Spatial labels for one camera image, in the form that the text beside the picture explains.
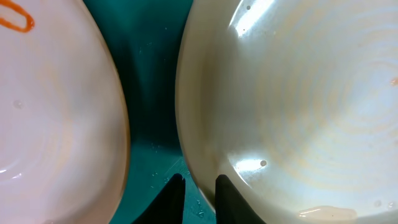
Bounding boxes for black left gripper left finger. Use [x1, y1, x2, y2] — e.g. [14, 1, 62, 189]
[132, 174, 186, 224]

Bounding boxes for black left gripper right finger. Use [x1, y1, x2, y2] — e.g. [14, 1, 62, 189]
[215, 174, 266, 224]

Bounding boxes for white plate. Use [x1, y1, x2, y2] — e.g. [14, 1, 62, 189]
[1, 0, 129, 224]
[175, 0, 397, 223]

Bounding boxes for blue plastic tray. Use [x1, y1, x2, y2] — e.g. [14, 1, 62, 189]
[85, 0, 216, 223]

